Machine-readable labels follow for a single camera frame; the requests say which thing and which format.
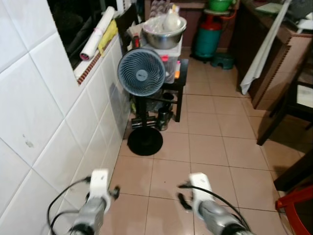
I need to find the black chair back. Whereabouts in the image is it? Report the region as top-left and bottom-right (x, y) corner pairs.
(115, 4), (140, 50)

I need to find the grey egg carton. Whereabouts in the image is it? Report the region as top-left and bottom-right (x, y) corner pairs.
(149, 0), (173, 18)

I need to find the dark wooden cabinet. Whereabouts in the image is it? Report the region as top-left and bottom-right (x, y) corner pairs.
(229, 0), (313, 111)

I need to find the blue-grey standing fan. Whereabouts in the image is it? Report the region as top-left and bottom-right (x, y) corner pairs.
(117, 47), (167, 157)

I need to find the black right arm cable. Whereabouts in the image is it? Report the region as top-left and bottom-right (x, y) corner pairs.
(205, 185), (251, 232)

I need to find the white paper roll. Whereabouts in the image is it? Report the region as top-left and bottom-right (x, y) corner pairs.
(79, 6), (117, 61)

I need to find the yellow cloth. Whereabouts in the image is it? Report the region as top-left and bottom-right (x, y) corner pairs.
(97, 19), (119, 55)

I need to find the white hanging cloth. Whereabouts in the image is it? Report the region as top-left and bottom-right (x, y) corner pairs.
(239, 0), (293, 95)

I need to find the green plastic step stool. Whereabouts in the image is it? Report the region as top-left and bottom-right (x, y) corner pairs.
(211, 52), (236, 70)

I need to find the black side table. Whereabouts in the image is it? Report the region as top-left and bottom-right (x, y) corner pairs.
(129, 58), (189, 132)

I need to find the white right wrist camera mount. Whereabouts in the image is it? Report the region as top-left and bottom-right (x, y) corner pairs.
(189, 172), (214, 204)

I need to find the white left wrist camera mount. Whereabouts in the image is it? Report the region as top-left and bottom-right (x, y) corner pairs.
(89, 169), (111, 202)

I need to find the dark wooden chair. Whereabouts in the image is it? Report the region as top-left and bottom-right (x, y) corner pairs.
(256, 43), (313, 146)

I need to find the white plastic bag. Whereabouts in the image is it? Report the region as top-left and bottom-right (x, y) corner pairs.
(146, 4), (184, 34)

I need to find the dark wooden table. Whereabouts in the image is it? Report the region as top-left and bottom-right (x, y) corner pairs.
(273, 151), (313, 192)

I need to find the large steel basin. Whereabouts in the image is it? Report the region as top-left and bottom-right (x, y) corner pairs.
(141, 16), (188, 50)

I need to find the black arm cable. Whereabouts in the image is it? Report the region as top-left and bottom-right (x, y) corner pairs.
(47, 177), (92, 235)
(205, 185), (251, 232)

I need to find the green plastic basin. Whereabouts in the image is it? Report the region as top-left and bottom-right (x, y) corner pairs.
(207, 0), (233, 13)

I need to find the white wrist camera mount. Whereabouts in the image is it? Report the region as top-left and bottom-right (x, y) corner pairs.
(89, 169), (111, 202)
(189, 172), (214, 204)

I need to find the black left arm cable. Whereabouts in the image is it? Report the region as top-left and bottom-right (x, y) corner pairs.
(47, 177), (92, 235)

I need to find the clear plastic storage box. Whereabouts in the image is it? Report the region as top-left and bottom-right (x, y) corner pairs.
(127, 36), (183, 85)

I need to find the green gas cylinder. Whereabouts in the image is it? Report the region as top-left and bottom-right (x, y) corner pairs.
(194, 15), (224, 61)

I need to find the red plastic stool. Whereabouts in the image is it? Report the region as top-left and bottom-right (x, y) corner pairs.
(275, 185), (313, 235)

